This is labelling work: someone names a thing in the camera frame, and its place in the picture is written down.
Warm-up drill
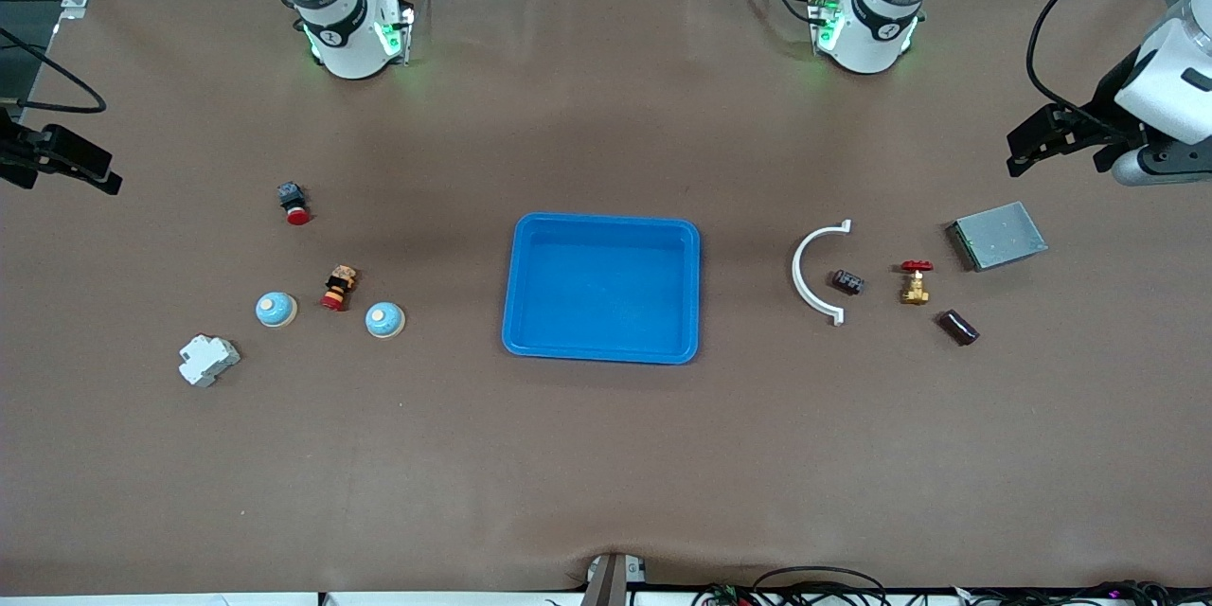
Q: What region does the large dark electrolytic capacitor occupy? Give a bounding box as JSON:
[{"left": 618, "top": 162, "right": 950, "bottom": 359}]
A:
[{"left": 937, "top": 310, "right": 980, "bottom": 347}]

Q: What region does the blue desk bell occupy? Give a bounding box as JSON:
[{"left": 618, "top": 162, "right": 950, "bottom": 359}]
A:
[
  {"left": 365, "top": 301, "right": 407, "bottom": 339},
  {"left": 255, "top": 291, "right": 298, "bottom": 330}
]

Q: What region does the blue plastic tray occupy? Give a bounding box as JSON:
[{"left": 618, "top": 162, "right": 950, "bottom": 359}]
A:
[{"left": 501, "top": 212, "right": 702, "bottom": 365}]

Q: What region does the grey metal box module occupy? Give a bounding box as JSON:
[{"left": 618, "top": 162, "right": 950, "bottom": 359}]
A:
[{"left": 946, "top": 202, "right": 1049, "bottom": 272}]

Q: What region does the white circuit breaker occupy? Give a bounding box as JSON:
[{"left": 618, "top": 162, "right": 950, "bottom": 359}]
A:
[{"left": 179, "top": 333, "right": 241, "bottom": 387}]

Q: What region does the white curved pipe clamp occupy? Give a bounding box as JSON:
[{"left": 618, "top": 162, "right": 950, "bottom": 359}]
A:
[{"left": 792, "top": 219, "right": 852, "bottom": 327}]

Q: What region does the brown table mat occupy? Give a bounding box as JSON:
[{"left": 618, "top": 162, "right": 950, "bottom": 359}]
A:
[{"left": 0, "top": 0, "right": 1212, "bottom": 597}]

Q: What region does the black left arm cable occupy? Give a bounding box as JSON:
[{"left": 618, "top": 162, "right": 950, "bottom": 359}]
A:
[{"left": 1027, "top": 0, "right": 1212, "bottom": 129}]

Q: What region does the brass valve red handle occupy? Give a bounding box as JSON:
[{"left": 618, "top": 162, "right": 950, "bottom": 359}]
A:
[{"left": 900, "top": 259, "right": 935, "bottom": 306}]

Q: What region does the red button black switch body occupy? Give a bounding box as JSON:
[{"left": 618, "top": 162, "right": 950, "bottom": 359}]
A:
[{"left": 277, "top": 182, "right": 312, "bottom": 226}]

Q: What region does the red button yellow collar switch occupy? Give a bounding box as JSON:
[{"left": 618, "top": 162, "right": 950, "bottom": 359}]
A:
[{"left": 320, "top": 265, "right": 359, "bottom": 312}]

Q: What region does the black cable bundle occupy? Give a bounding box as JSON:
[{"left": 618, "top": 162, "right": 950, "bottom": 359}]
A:
[{"left": 691, "top": 566, "right": 1212, "bottom": 606}]

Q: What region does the grey metal bracket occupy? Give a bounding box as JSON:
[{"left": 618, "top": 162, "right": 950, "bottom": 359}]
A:
[{"left": 582, "top": 553, "right": 650, "bottom": 606}]

